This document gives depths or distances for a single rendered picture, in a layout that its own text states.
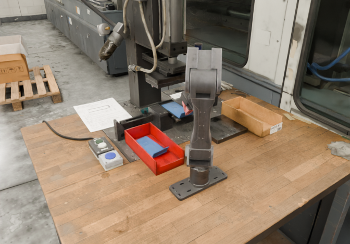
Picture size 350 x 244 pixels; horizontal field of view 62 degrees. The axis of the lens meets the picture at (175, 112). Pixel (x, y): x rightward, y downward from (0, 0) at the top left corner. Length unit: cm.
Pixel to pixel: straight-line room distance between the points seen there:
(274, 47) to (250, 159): 72
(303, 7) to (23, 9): 941
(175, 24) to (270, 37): 65
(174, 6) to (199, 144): 53
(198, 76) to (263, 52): 99
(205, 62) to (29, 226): 179
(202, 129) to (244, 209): 27
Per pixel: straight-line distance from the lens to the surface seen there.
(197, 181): 95
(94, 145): 116
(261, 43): 169
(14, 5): 1027
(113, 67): 443
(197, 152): 90
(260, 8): 168
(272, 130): 130
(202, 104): 77
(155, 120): 126
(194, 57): 76
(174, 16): 114
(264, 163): 112
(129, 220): 89
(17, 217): 238
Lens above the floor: 155
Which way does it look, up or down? 27 degrees down
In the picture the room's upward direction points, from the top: straight up
